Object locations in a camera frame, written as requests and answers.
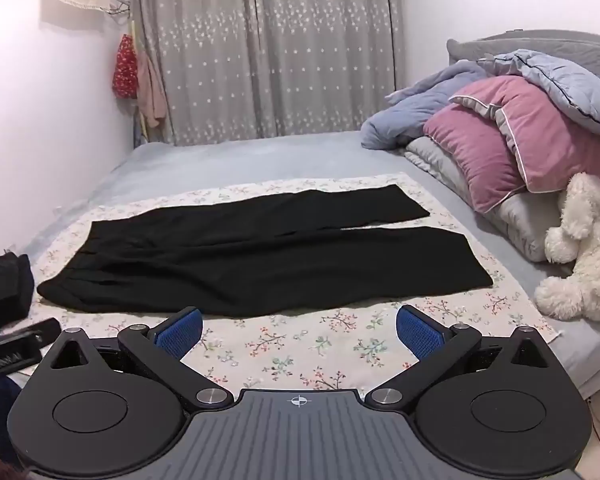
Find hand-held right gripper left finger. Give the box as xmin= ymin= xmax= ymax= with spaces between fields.
xmin=47 ymin=308 xmax=236 ymax=410

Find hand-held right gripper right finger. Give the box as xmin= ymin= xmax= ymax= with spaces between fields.
xmin=365 ymin=304 xmax=556 ymax=409

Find black pants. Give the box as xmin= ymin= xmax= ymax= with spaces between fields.
xmin=36 ymin=183 xmax=495 ymax=319

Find folded black garment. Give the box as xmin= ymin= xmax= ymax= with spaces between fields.
xmin=0 ymin=253 xmax=35 ymax=327

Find dark blue cloth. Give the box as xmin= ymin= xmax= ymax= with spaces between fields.
xmin=0 ymin=374 xmax=25 ymax=463

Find floral printed cloth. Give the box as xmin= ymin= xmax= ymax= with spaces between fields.
xmin=22 ymin=172 xmax=564 ymax=402

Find grey pillow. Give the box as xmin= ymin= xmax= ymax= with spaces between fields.
xmin=404 ymin=136 xmax=568 ymax=264

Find white plush dog toy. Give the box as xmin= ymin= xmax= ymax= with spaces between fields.
xmin=533 ymin=172 xmax=600 ymax=322

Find pink pillow white piping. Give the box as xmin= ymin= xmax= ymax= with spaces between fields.
xmin=422 ymin=105 xmax=529 ymax=214
xmin=449 ymin=75 xmax=600 ymax=194

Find blue blanket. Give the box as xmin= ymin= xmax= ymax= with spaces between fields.
xmin=360 ymin=59 xmax=488 ymax=150

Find pink hanging cloth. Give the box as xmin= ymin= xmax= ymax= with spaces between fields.
xmin=136 ymin=50 xmax=169 ymax=130

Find red floral fabric bag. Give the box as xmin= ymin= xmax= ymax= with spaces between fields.
xmin=112 ymin=34 xmax=140 ymax=99

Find light blue quilt dark piping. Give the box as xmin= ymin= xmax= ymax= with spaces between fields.
xmin=476 ymin=49 xmax=600 ymax=142

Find grey star patterned curtain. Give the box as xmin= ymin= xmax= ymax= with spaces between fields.
xmin=130 ymin=0 xmax=407 ymax=147

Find yellow stick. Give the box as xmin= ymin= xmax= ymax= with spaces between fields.
xmin=129 ymin=19 xmax=150 ymax=142

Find grey padded headboard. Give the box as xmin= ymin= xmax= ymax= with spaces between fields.
xmin=446 ymin=29 xmax=600 ymax=69

